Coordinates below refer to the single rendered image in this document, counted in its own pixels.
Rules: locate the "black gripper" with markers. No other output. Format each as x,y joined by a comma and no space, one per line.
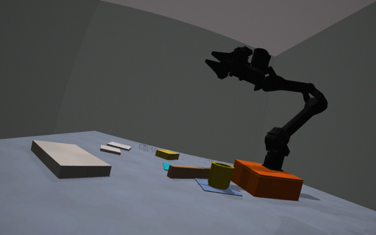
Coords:
231,63

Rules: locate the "olive-yellow cup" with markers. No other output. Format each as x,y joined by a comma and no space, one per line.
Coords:
220,175

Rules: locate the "brown wooden bar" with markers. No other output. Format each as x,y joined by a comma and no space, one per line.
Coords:
188,172

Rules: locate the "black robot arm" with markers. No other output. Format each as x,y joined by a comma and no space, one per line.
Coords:
277,139

